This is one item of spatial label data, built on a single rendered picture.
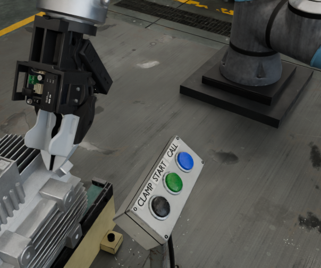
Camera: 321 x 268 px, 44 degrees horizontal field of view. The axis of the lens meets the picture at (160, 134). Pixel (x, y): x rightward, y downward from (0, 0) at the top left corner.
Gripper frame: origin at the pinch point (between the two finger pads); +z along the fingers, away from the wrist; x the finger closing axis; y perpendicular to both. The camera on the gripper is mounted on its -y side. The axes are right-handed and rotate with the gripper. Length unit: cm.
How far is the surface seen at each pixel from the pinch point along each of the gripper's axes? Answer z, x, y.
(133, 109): -1, -14, -59
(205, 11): -64, -69, -326
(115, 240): 19.7, 3.9, -20.5
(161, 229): 4.5, 17.8, 0.0
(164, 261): 17.5, 15.7, -15.7
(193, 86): -11, 0, -70
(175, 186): -0.1, 17.1, -5.0
